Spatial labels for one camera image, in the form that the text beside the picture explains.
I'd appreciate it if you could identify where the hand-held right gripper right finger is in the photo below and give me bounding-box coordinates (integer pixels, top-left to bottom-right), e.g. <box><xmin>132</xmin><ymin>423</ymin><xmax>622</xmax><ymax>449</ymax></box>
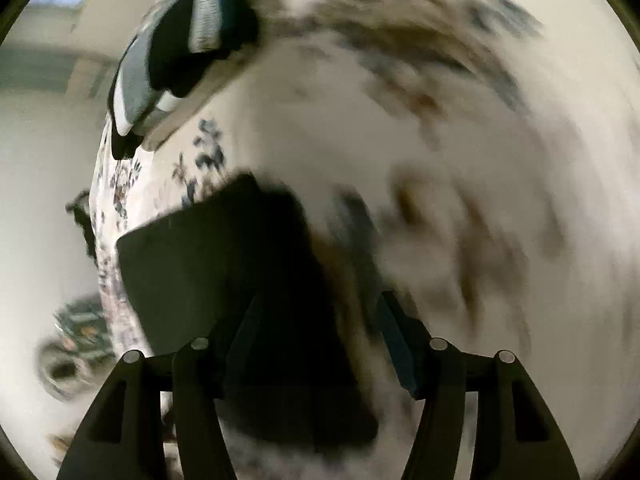
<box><xmin>375</xmin><ymin>290</ymin><xmax>581</xmax><ymax>480</ymax></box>

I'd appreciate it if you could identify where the black hanging clothing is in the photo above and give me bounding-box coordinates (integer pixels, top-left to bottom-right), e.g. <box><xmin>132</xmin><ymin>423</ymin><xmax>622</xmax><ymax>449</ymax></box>
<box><xmin>65</xmin><ymin>189</ymin><xmax>97</xmax><ymax>263</ymax></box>

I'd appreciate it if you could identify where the folded striped clothes stack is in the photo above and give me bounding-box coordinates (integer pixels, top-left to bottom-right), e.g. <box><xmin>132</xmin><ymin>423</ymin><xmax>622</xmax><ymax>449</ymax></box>
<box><xmin>107</xmin><ymin>0</ymin><xmax>261</xmax><ymax>158</ymax></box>

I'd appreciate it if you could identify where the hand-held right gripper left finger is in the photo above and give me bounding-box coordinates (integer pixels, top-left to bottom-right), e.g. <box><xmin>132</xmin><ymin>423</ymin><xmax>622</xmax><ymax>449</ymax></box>
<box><xmin>56</xmin><ymin>291</ymin><xmax>267</xmax><ymax>480</ymax></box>

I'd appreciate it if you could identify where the dark striped sweater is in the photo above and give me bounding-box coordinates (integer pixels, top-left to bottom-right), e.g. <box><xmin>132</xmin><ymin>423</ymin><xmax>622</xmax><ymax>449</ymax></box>
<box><xmin>116</xmin><ymin>172</ymin><xmax>381</xmax><ymax>448</ymax></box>

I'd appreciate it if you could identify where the bed with floral sheet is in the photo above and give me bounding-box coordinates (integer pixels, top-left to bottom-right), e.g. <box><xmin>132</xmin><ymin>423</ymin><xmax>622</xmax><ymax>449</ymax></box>
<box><xmin>87</xmin><ymin>0</ymin><xmax>640</xmax><ymax>480</ymax></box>

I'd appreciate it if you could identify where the standing fan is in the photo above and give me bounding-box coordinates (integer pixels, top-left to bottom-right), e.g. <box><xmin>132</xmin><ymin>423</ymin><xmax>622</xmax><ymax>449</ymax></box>
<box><xmin>36</xmin><ymin>339</ymin><xmax>103</xmax><ymax>402</ymax></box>

